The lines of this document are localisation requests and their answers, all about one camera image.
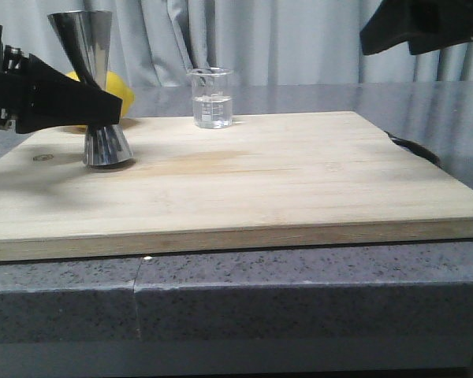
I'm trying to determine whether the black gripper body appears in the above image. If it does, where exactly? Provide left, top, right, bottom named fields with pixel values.
left=0, top=25, right=30, bottom=134

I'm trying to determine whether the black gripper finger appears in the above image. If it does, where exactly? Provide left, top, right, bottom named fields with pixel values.
left=408, top=1, right=473, bottom=55
left=15, top=54, right=122, bottom=134
left=359, top=0, right=424, bottom=55

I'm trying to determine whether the steel double-cone jigger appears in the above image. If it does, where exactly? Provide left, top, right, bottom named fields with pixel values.
left=48, top=10, right=132, bottom=169

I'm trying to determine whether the clear glass beaker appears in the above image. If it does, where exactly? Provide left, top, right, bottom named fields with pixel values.
left=187, top=67, right=233, bottom=129

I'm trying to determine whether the yellow lemon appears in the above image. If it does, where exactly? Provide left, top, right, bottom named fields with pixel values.
left=62, top=70, right=136, bottom=133

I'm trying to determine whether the grey curtain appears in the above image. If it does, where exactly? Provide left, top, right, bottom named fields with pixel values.
left=0, top=1, right=473, bottom=87

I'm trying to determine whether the light wooden cutting board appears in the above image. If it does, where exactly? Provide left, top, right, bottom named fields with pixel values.
left=0, top=112, right=473, bottom=261

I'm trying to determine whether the black board handle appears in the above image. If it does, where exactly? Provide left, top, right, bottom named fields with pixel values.
left=385, top=132, right=441, bottom=167

